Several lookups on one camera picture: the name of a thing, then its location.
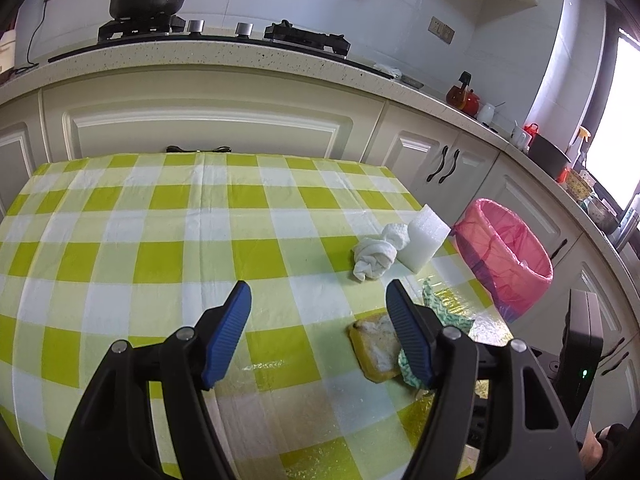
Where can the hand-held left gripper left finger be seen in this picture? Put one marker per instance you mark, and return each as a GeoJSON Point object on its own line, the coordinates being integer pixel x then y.
{"type": "Point", "coordinates": [227, 335]}

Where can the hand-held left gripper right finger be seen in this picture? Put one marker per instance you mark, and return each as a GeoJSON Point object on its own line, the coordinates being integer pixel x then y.
{"type": "Point", "coordinates": [410, 335]}

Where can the yellow sponge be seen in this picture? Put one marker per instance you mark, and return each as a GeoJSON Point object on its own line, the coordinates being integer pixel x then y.
{"type": "Point", "coordinates": [375, 350]}

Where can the green wavy striped cloth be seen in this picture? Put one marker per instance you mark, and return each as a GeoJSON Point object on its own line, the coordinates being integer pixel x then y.
{"type": "Point", "coordinates": [432, 300]}

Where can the pink lined trash bin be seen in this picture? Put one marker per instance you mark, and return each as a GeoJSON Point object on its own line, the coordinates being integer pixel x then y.
{"type": "Point", "coordinates": [480, 255]}

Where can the crumpled white paper towel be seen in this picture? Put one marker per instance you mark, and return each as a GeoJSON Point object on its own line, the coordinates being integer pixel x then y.
{"type": "Point", "coordinates": [375, 257]}

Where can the white foam block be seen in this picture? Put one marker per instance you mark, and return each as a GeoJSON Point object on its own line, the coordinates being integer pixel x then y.
{"type": "Point", "coordinates": [422, 245]}

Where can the steel bottle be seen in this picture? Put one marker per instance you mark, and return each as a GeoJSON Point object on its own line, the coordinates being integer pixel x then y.
{"type": "Point", "coordinates": [629, 230]}

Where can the green white checked tablecloth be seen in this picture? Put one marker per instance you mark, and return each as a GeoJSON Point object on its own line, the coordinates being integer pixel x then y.
{"type": "Point", "coordinates": [125, 270]}

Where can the metal bowl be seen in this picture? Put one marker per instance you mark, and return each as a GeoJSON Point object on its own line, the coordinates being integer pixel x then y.
{"type": "Point", "coordinates": [600, 212]}

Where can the patterned bowl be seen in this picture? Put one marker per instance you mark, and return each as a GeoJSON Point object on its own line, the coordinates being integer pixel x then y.
{"type": "Point", "coordinates": [579, 185]}

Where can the dark grey pot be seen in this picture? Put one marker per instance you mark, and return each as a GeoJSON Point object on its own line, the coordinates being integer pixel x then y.
{"type": "Point", "coordinates": [547, 157]}

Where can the spray bottle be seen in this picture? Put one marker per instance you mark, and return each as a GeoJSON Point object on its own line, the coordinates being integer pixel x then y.
{"type": "Point", "coordinates": [580, 142]}

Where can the white mug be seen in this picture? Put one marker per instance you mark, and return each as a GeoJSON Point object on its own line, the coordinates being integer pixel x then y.
{"type": "Point", "coordinates": [520, 139]}

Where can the white kitchen cabinets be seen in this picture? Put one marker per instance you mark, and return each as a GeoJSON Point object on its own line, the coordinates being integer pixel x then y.
{"type": "Point", "coordinates": [200, 120]}

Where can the window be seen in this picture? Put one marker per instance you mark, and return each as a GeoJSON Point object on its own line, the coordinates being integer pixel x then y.
{"type": "Point", "coordinates": [620, 120]}

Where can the white jar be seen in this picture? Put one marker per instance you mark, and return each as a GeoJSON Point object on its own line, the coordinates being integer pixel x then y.
{"type": "Point", "coordinates": [486, 113]}

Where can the red kettle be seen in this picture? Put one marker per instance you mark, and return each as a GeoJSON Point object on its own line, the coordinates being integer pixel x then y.
{"type": "Point", "coordinates": [472, 104]}

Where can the small grey tray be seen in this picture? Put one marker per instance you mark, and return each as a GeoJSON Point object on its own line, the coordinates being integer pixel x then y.
{"type": "Point", "coordinates": [413, 81]}

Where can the black glass gas hob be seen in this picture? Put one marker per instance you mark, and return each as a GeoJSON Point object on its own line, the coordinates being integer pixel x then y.
{"type": "Point", "coordinates": [225, 47]}

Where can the silver stove knob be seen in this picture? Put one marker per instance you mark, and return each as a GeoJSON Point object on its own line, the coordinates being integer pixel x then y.
{"type": "Point", "coordinates": [195, 27]}
{"type": "Point", "coordinates": [244, 29]}

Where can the black burner grate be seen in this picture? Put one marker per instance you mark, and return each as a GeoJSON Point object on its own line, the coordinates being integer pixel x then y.
{"type": "Point", "coordinates": [140, 27]}
{"type": "Point", "coordinates": [305, 39]}

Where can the white appliance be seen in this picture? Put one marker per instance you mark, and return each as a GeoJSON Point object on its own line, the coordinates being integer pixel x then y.
{"type": "Point", "coordinates": [7, 50]}

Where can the gold wall outlet pair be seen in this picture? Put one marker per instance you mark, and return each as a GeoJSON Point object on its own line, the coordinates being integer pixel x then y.
{"type": "Point", "coordinates": [442, 29]}

